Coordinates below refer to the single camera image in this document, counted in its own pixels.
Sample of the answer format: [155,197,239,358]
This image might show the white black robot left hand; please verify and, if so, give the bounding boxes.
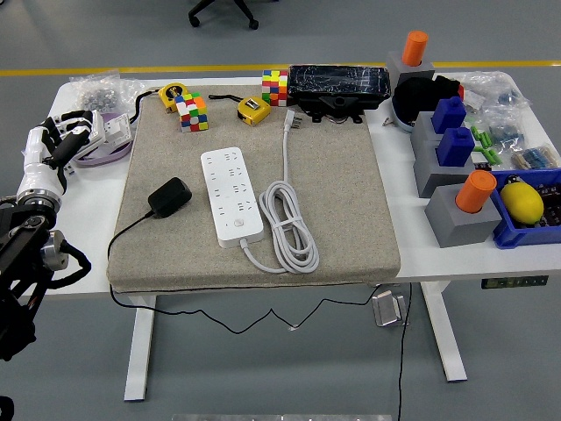
[16,110,96,197]

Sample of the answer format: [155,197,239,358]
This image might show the black plug adapter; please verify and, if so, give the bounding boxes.
[147,176,193,219]

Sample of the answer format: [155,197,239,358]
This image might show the white power strip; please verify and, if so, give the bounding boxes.
[200,146,266,249]

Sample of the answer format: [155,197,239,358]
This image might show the thin black plug cord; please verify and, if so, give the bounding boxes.
[107,210,389,336]

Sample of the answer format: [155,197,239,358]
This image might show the dark circuit board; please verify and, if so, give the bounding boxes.
[503,174,561,229]

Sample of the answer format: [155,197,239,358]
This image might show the purple tape roll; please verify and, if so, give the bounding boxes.
[72,112,134,168]

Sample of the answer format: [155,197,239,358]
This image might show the white socket box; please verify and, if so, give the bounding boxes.
[103,114,132,148]

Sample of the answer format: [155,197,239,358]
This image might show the clear bag of metal nuts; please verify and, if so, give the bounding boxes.
[68,74,146,119]

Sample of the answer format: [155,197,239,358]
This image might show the colourful puzzle cube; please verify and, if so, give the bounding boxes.
[174,91,210,133]

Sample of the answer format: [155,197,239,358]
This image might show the black office chair base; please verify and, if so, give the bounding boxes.
[188,0,259,31]

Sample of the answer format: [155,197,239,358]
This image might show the white table leg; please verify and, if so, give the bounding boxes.
[420,280,469,382]
[124,294,158,403]

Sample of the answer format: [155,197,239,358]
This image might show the tall colourful cube tower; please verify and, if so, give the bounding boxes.
[261,68,290,108]

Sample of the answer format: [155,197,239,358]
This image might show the grey-brown mat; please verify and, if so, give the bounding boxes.
[106,85,402,294]

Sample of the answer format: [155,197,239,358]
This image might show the black cracked case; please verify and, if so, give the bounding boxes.
[288,64,392,111]

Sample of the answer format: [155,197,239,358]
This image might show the white blue round base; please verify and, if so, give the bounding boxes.
[391,98,415,134]

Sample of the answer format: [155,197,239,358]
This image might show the grey block with round hole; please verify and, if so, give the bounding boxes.
[423,183,503,249]
[386,50,436,89]

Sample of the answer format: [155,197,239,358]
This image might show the metal block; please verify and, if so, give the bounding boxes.
[371,289,411,328]

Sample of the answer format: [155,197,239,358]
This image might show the black cap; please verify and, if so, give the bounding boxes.
[393,75,462,128]

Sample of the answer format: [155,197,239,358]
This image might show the grey block with square hole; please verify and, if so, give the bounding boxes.
[413,139,477,198]
[410,111,444,153]

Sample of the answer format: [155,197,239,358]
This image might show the orange cylinder peg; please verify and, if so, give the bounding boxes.
[454,169,498,215]
[401,30,430,68]

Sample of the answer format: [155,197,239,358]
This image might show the blue square peg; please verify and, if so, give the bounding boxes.
[431,96,467,135]
[435,127,476,168]

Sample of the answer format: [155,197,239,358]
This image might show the green plastic connector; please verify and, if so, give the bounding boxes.
[469,125,493,149]
[474,146,501,167]

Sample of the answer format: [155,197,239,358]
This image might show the small clear bag blue parts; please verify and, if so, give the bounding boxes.
[479,109,527,146]

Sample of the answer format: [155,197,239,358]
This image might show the large clear bag blue parts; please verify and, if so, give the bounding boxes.
[458,69,534,116]

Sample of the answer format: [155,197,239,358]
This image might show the yellow lemon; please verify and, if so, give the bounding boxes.
[500,182,545,228]

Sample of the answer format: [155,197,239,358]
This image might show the blue plastic bin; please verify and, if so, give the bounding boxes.
[489,168,561,250]

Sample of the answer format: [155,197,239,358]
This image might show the table control panel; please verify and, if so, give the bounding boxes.
[480,275,550,290]

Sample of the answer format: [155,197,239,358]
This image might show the clear bag of resistors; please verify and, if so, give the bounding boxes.
[509,143,561,171]

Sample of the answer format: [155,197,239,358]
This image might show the white wall switch panel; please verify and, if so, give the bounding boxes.
[85,111,108,146]

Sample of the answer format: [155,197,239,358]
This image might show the yellow tape measure black strap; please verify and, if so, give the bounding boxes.
[130,82,190,128]

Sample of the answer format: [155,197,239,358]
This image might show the yellow tape measure thin lanyard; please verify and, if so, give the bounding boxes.
[208,93,272,127]

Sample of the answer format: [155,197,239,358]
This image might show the white power strip cable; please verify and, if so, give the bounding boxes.
[238,109,320,275]

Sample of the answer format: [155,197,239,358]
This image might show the black hanging cable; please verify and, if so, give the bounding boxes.
[396,282,413,421]

